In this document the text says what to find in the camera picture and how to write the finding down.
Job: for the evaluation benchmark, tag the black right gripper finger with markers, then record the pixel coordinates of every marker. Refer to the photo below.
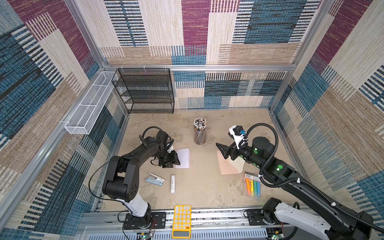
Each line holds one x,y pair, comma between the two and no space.
225,150
232,154

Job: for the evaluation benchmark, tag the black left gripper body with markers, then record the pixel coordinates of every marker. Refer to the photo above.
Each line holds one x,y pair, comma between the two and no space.
166,158

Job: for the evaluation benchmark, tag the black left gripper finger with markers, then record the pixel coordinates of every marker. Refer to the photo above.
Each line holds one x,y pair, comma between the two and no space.
167,165
174,158

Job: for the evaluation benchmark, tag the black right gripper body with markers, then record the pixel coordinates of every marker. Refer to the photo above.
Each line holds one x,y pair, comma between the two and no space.
245,152

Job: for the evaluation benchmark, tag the white paper letter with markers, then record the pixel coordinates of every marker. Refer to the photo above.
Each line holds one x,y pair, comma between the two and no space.
184,158

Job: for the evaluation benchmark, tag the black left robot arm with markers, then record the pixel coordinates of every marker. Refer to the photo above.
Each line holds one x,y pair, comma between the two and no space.
122,178

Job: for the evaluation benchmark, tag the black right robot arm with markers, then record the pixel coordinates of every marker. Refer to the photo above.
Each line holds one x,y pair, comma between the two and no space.
333,221

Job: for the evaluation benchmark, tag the white glue stick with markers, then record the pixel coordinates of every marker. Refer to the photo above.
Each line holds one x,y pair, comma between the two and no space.
173,184

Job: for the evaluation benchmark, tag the light blue stapler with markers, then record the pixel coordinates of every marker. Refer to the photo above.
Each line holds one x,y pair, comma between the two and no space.
154,179

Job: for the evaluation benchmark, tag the pack of coloured highlighters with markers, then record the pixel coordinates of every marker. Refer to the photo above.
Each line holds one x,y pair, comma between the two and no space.
252,186

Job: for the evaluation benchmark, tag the metal cup of pencils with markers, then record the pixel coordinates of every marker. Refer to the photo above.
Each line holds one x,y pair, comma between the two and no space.
200,125

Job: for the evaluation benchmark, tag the yellow calculator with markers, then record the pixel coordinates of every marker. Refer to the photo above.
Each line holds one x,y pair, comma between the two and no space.
182,222

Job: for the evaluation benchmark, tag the aluminium front rail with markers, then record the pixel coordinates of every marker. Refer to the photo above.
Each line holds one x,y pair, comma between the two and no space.
202,218

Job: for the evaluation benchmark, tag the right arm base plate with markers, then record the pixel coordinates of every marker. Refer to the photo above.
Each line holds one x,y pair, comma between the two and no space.
260,217

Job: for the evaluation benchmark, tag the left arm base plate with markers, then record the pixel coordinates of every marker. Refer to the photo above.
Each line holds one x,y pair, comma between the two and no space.
155,220

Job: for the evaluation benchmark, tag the black wire shelf rack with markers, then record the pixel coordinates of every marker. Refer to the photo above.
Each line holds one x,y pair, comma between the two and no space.
145,90

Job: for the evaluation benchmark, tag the white wire mesh basket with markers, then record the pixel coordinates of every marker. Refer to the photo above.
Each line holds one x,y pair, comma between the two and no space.
87,112

